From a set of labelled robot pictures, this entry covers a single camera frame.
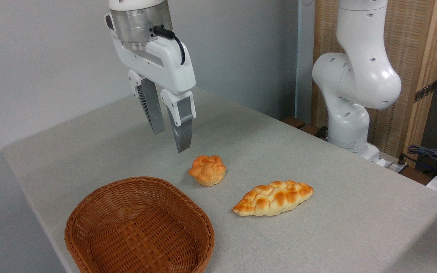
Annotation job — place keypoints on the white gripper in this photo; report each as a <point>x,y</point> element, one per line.
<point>165,68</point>

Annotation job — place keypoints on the round orange bread roll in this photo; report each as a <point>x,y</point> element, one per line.
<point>208,170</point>

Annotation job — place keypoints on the brown wooden block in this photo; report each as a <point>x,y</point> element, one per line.
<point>311,131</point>

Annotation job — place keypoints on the pale vertical wall post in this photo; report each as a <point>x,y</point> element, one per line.
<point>305,57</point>

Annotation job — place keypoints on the black metal screen hinge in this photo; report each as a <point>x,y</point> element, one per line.
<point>425,92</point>

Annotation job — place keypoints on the brown wicker basket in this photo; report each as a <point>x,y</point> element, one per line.
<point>139,227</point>

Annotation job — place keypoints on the long braided bread loaf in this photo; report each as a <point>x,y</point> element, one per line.
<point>273,198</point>

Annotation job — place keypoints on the grey tablecloth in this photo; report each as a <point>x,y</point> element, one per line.
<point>336,235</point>

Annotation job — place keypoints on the wooden rattan screen panel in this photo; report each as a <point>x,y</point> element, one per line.
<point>412,38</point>

